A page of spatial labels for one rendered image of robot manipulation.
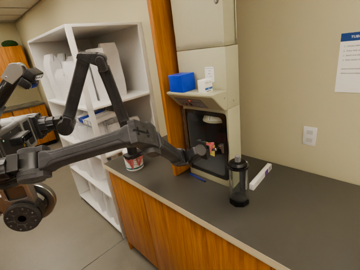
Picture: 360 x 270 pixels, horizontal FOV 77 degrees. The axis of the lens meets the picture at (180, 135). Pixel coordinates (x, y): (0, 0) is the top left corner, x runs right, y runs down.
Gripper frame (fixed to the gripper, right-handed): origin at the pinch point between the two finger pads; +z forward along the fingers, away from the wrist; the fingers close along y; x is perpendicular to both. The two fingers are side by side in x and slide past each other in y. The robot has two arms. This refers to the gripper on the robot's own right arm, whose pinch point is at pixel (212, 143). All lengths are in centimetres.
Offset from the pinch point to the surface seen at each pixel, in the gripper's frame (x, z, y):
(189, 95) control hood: 4.9, -7.3, 28.8
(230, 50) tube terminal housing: -9.7, 9.8, 46.5
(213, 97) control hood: -9.8, -6.3, 28.1
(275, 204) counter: -33.2, 3.9, -28.6
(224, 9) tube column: -10, 8, 64
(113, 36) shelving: 159, 43, 72
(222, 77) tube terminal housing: -7.2, 4.7, 34.8
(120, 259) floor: 90, -44, -118
